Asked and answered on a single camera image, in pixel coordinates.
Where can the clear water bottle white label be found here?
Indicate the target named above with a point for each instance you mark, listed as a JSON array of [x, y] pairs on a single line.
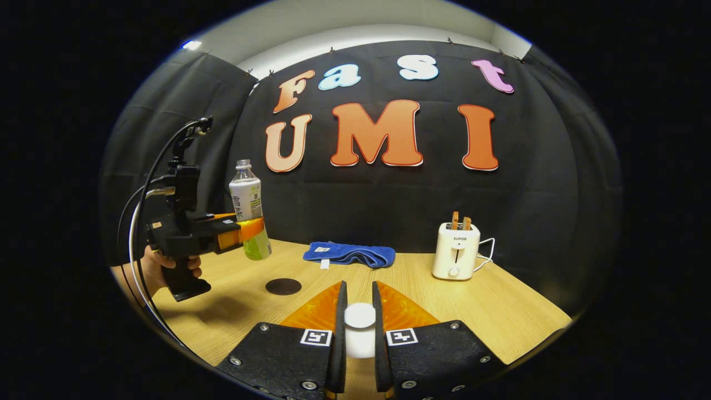
[[247, 200]]

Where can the black backdrop cloth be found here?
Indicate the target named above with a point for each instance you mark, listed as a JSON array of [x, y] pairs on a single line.
[[361, 205]]

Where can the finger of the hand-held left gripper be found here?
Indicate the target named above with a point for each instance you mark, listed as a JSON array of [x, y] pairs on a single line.
[[239, 233], [219, 216]]

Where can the dark round coaster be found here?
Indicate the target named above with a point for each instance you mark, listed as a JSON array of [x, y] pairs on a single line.
[[283, 286]]

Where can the blue folded towel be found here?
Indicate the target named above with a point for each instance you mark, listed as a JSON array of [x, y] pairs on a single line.
[[355, 254]]

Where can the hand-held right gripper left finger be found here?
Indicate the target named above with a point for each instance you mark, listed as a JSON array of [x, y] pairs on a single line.
[[339, 344]]

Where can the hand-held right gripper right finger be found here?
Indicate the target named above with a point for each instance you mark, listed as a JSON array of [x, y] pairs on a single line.
[[380, 344]]

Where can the white toaster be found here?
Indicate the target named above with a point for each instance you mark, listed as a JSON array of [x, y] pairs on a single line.
[[455, 255]]

